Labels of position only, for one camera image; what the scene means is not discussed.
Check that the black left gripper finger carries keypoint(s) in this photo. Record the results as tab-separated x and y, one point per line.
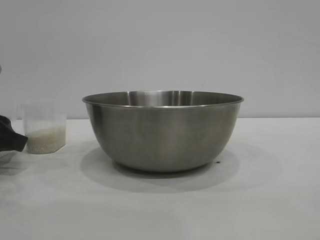
10	140

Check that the white rice grains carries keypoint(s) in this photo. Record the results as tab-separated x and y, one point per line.
47	141

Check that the clear plastic measuring cup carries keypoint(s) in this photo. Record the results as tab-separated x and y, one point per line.
45	117

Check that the stainless steel mixing bowl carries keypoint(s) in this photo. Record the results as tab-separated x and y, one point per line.
162	135

